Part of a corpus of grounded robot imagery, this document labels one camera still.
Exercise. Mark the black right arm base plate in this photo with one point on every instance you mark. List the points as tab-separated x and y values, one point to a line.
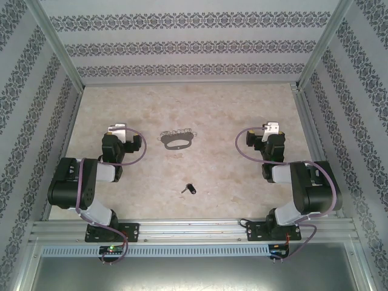
254	232

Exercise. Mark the aluminium frame post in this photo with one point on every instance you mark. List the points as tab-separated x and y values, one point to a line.
324	45
58	45

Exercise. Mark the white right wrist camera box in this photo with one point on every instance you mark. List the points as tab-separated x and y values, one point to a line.
272	127

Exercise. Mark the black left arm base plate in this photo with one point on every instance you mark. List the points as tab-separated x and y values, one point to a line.
131	232

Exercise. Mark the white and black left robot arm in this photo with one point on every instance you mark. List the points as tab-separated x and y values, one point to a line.
69	185

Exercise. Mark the black-headed metal key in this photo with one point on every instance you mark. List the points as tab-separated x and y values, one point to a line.
191	188

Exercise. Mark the aluminium mounting rail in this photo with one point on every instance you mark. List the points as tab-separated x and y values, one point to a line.
194	230

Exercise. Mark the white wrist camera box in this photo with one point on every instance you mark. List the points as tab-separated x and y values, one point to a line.
272	127
119	131

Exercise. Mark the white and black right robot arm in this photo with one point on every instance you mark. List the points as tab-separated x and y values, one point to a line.
318	188

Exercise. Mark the aluminium side rail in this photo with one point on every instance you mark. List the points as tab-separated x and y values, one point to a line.
309	127
70	121

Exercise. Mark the grey sheet metal panel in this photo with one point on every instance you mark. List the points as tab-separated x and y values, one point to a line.
194	276

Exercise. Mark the circuit board with green light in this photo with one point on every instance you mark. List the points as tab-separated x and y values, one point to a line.
112	249

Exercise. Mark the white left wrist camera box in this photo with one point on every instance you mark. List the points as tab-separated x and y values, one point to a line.
119	131

